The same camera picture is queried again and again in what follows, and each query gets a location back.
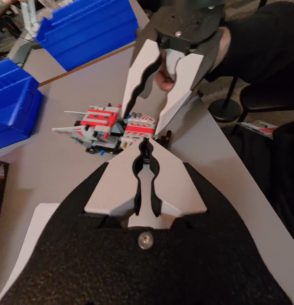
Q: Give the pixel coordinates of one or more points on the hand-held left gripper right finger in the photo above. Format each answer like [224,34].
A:
[178,185]

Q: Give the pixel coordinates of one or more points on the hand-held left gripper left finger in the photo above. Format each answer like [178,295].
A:
[113,185]

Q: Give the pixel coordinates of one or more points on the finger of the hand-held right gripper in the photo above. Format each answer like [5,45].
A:
[187,76]
[139,69]

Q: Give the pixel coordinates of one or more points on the blue storage bin square tag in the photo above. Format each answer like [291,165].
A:
[89,31]

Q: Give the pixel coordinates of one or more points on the grey red toy truck model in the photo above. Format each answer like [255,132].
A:
[99,121]

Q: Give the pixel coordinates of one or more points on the person's right forearm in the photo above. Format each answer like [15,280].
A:
[259,35]

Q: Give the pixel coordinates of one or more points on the grey desk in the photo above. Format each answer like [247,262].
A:
[54,181]

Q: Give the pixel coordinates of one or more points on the person's right hand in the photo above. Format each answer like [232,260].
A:
[164,82]

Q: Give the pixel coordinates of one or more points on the black floor stand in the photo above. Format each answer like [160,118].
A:
[224,110]

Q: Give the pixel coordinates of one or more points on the red white magazine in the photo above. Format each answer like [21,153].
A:
[261,128]

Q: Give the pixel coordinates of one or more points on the white metal rack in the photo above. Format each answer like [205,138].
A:
[30,16]

